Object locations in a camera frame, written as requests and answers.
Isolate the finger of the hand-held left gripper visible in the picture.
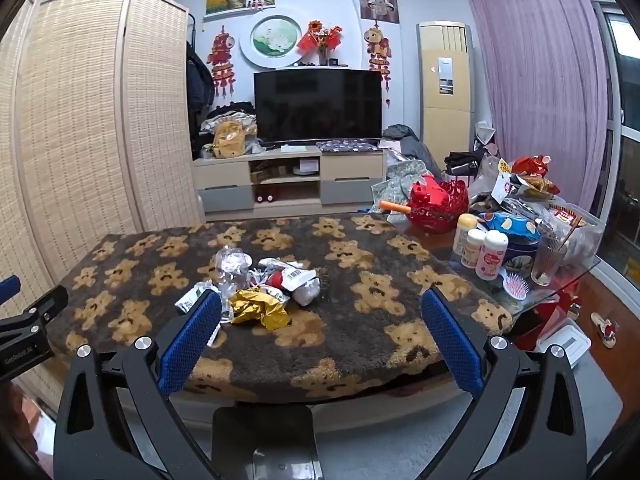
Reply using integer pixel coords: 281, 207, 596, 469
0, 285, 69, 335
0, 275, 22, 306

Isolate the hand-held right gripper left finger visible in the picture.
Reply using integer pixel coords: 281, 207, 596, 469
52, 287, 223, 480

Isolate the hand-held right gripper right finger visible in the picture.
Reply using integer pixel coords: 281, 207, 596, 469
420, 287, 588, 480

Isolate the green white packet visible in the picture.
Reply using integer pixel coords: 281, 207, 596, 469
175, 282, 221, 313

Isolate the yellow foil wrapper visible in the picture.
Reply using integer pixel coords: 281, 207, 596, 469
229, 286, 292, 332

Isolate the grey trash bin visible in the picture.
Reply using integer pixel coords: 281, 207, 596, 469
211, 404, 321, 480

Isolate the white wrapper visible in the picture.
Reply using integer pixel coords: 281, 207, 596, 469
280, 266, 319, 292

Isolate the grey wrapper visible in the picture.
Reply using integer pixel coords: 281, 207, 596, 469
292, 277, 322, 307

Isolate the pink hairbrush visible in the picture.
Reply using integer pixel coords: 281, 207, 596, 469
499, 267, 531, 301

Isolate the white canister pink label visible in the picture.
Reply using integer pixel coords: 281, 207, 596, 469
475, 230, 509, 281

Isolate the small white bottle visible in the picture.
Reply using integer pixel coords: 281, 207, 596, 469
460, 229, 487, 268

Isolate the white bottle yellow lid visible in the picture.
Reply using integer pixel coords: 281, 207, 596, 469
452, 213, 478, 256

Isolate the blue round tin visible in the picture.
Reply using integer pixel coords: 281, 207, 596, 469
500, 237, 543, 276

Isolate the white storage box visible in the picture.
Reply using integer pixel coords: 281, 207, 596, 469
535, 320, 592, 366

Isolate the brown bear print blanket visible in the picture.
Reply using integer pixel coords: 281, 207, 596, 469
59, 212, 513, 403

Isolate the glass cup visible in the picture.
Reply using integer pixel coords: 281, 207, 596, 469
530, 235, 568, 287

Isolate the blue snack bag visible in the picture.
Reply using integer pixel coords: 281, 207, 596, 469
477, 211, 542, 246

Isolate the red cutout basket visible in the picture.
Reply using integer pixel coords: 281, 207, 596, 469
407, 174, 471, 235

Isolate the slipper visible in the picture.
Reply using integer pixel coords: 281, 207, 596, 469
590, 311, 618, 348

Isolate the floral cloth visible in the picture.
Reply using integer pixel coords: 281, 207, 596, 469
371, 160, 426, 211

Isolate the beige grey television cabinet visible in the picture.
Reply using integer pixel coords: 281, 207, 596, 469
192, 145, 388, 216

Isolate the clear plastic box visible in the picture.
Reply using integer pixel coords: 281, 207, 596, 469
547, 202, 606, 266

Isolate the woven folding screen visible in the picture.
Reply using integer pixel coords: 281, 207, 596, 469
0, 0, 206, 411

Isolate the red snack bag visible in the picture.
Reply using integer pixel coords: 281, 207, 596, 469
511, 155, 553, 177

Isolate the grey jacket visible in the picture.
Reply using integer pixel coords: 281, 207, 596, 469
382, 124, 443, 173

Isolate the yellow backpack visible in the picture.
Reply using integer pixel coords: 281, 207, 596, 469
212, 120, 247, 160

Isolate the dark patterned cushion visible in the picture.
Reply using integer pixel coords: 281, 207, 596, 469
316, 139, 385, 154

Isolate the beige standing air conditioner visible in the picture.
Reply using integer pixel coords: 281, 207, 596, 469
416, 21, 475, 161

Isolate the clothes pile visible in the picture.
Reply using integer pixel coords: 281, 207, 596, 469
200, 101, 258, 136

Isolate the black coat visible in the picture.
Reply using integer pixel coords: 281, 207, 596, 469
186, 40, 216, 116

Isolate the black television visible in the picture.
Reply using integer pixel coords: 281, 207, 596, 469
253, 69, 384, 146

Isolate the purple curtain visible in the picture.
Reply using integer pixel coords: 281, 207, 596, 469
460, 0, 613, 211

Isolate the red hanging ornament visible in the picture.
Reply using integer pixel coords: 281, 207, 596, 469
366, 21, 393, 108
207, 25, 238, 101

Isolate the sunflower bouquet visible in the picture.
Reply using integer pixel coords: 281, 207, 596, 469
296, 20, 346, 66

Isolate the round white wall plate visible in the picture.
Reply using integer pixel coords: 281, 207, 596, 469
239, 15, 311, 68

